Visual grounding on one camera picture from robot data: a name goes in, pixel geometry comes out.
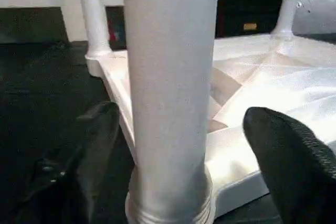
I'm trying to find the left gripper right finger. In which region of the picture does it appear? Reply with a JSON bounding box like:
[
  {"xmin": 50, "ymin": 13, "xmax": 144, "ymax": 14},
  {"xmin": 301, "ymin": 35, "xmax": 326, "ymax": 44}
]
[{"xmin": 243, "ymin": 107, "xmax": 336, "ymax": 224}]

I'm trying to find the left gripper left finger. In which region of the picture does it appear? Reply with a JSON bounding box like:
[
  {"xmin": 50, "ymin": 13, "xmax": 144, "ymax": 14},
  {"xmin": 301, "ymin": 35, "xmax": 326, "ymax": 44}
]
[{"xmin": 13, "ymin": 102, "xmax": 120, "ymax": 224}]

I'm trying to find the white plastic table top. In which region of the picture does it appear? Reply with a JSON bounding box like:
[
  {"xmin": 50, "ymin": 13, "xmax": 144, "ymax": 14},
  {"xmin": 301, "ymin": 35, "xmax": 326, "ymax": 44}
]
[{"xmin": 85, "ymin": 34, "xmax": 336, "ymax": 217}]

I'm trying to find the white plastic table leg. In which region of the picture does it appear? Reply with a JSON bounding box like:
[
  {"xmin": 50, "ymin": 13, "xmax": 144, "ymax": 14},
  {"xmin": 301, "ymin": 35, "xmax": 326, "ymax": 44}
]
[
  {"xmin": 122, "ymin": 0, "xmax": 220, "ymax": 224},
  {"xmin": 271, "ymin": 0, "xmax": 307, "ymax": 38},
  {"xmin": 76, "ymin": 0, "xmax": 112, "ymax": 58}
]

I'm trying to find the red packet in cabinet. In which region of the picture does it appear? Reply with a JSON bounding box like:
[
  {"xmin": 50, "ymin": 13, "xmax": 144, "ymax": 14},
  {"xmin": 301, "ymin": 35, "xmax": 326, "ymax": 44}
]
[{"xmin": 109, "ymin": 22, "xmax": 119, "ymax": 42}]

